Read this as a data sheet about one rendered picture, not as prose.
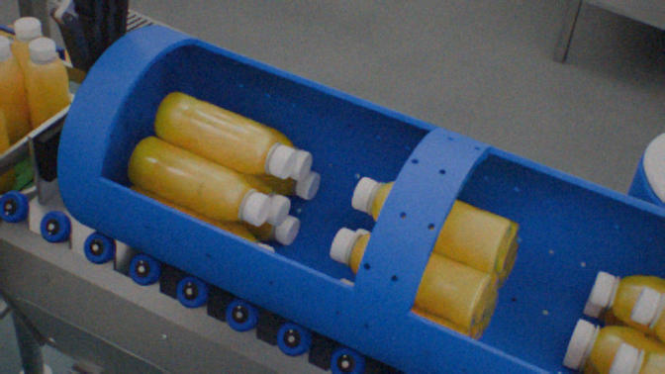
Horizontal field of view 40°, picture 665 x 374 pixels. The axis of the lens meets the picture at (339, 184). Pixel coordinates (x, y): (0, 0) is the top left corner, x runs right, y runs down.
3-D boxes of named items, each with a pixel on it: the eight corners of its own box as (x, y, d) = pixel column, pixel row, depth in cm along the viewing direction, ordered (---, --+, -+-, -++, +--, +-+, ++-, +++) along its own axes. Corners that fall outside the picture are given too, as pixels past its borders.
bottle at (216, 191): (163, 138, 118) (272, 183, 113) (144, 185, 118) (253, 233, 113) (138, 131, 112) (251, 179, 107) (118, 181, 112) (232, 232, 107)
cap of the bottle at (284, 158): (277, 141, 109) (290, 147, 109) (288, 146, 113) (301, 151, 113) (265, 172, 109) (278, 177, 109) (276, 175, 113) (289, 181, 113)
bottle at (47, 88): (65, 123, 152) (54, 38, 141) (82, 143, 148) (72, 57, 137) (27, 135, 148) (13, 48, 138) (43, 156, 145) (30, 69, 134)
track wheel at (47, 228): (69, 217, 122) (78, 217, 124) (44, 205, 123) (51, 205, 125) (58, 248, 122) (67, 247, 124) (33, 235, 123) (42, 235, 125)
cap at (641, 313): (643, 332, 98) (626, 326, 98) (652, 305, 100) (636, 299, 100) (654, 313, 95) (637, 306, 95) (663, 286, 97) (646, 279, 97)
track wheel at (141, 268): (127, 287, 119) (135, 286, 120) (157, 285, 117) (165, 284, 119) (125, 253, 119) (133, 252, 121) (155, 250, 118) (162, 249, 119)
